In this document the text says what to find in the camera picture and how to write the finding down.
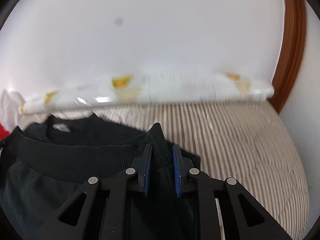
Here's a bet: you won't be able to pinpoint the striped quilted mattress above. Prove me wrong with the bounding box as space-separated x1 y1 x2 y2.
52 100 311 240

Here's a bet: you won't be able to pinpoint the red shopping bag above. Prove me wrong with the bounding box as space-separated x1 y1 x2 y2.
0 124 10 140

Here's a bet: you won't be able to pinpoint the white plastic bag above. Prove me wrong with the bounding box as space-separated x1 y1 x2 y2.
0 89 25 132

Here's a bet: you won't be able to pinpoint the white rolled paper yellow marks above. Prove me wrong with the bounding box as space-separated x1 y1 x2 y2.
19 73 274 115

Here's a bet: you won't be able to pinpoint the brown wooden door frame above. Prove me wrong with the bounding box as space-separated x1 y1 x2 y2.
269 0 307 113

